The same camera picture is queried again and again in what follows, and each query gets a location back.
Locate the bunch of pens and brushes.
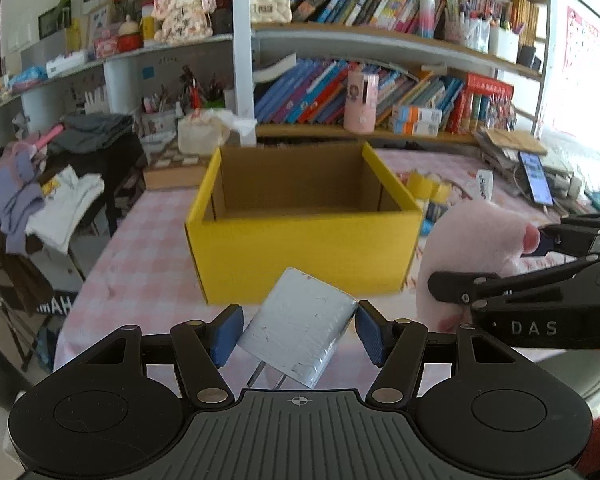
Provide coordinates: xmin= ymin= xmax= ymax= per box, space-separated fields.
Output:
xmin=142 ymin=65 xmax=226 ymax=116

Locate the pink plush pig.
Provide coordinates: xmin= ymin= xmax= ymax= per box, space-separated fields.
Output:
xmin=415 ymin=200 xmax=542 ymax=333

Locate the pink cylindrical humidifier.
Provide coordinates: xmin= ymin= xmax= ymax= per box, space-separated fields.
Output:
xmin=343 ymin=70 xmax=381 ymax=134

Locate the blue tissue pack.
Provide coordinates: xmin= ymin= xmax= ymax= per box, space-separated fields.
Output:
xmin=9 ymin=66 xmax=48 ymax=92

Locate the red boxed book set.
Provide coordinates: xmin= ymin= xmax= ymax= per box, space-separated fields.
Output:
xmin=447 ymin=72 xmax=517 ymax=135

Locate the pink gradient bottle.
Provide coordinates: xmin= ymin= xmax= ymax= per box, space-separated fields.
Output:
xmin=419 ymin=0 xmax=437 ymax=38

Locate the small black box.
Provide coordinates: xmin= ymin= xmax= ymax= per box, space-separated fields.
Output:
xmin=517 ymin=45 xmax=543 ymax=71

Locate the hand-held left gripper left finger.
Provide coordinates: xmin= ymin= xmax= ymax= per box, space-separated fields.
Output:
xmin=52 ymin=304 xmax=244 ymax=408

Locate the black smartphone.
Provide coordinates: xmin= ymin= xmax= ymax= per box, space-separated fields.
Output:
xmin=517 ymin=151 xmax=555 ymax=206

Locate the cream tissue bag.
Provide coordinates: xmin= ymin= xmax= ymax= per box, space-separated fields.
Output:
xmin=177 ymin=108 xmax=257 ymax=156

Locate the wooden checkered board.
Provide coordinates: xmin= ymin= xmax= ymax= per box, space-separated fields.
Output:
xmin=143 ymin=147 xmax=213 ymax=191

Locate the small black picture frame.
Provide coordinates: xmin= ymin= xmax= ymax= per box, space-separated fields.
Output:
xmin=38 ymin=0 xmax=72 ymax=39

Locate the stack of papers and envelopes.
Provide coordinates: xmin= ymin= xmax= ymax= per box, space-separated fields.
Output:
xmin=472 ymin=127 xmax=548 ymax=181

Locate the pink plastic stick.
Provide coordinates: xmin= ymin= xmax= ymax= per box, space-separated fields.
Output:
xmin=10 ymin=125 xmax=63 ymax=153

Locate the clear pen cup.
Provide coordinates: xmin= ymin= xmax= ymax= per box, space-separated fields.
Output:
xmin=445 ymin=0 xmax=491 ymax=53

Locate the white garment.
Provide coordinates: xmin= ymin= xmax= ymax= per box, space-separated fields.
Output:
xmin=25 ymin=166 xmax=105 ymax=253

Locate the yellow cardboard box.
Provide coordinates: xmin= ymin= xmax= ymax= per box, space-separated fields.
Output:
xmin=184 ymin=141 xmax=424 ymax=306

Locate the white side shelf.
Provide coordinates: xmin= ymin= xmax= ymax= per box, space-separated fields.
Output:
xmin=0 ymin=34 xmax=235 ymax=126

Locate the row of blue-spined books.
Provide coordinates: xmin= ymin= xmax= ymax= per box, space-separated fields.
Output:
xmin=254 ymin=58 xmax=466 ymax=128

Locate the grey garment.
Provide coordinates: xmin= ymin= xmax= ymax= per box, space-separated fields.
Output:
xmin=50 ymin=112 xmax=133 ymax=155

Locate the doll in floral dress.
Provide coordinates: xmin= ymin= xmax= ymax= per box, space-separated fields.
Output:
xmin=152 ymin=0 xmax=216 ymax=43

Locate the white tissue pack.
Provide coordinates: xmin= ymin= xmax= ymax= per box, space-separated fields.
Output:
xmin=46 ymin=52 xmax=88 ymax=78

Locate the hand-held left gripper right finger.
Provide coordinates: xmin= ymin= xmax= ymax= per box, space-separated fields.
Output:
xmin=356 ymin=301 xmax=543 ymax=407

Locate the wall poster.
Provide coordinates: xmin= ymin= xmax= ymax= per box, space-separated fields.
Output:
xmin=540 ymin=5 xmax=600 ymax=136

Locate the white pen holder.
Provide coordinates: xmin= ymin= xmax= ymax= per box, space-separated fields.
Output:
xmin=489 ymin=25 xmax=520 ymax=63

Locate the orange and blue carton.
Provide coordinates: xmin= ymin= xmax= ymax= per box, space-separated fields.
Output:
xmin=392 ymin=105 xmax=442 ymax=123
xmin=390 ymin=119 xmax=440 ymax=137

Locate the white charger adapter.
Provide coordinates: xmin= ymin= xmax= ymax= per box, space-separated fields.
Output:
xmin=236 ymin=267 xmax=358 ymax=390

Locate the purple garment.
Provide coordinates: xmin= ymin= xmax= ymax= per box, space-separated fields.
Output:
xmin=0 ymin=147 xmax=46 ymax=256

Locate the white printed tube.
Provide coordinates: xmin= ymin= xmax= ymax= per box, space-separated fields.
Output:
xmin=475 ymin=170 xmax=495 ymax=202

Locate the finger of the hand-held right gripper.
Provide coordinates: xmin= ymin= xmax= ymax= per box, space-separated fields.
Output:
xmin=522 ymin=212 xmax=600 ymax=260
xmin=427 ymin=255 xmax=600 ymax=306

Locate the pink checked tablecloth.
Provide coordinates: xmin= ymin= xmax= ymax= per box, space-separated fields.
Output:
xmin=55 ymin=147 xmax=596 ymax=396

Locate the white bookshelf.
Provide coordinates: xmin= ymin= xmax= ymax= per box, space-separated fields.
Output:
xmin=230 ymin=0 xmax=551 ymax=148

